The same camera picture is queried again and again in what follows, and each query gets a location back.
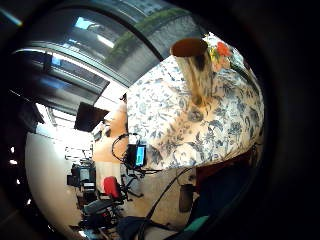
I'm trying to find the blue floral tablecloth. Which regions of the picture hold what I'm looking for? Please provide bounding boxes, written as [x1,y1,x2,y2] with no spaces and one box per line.
[125,32,265,171]

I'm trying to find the black device with lit screen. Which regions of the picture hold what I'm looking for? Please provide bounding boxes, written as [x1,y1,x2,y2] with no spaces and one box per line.
[125,143,148,170]

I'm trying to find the wooden table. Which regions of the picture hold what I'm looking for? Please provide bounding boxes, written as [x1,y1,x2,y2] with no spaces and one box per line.
[92,99,129,164]

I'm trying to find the dark cylindrical bin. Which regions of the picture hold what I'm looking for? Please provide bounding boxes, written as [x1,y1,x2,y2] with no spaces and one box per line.
[178,183,195,213]

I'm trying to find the red office chair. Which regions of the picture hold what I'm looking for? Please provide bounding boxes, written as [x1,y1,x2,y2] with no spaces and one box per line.
[103,176,124,201]

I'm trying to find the orange and yellow flowers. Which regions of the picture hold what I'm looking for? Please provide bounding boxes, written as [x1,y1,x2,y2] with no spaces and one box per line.
[208,41,233,72]

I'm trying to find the the person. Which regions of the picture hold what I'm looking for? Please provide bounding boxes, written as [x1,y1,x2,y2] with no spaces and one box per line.
[165,146,264,240]

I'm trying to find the black equipment stand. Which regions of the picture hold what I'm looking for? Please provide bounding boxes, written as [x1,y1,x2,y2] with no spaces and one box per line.
[66,162,98,201]

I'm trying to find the black looped cable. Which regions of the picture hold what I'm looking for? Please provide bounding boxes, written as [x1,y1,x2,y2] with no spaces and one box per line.
[111,132,140,164]

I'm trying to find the black wall monitor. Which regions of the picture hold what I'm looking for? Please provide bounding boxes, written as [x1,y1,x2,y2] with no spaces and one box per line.
[73,101,110,133]

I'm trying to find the long black cable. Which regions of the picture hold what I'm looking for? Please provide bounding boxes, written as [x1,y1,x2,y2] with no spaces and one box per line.
[137,165,196,240]

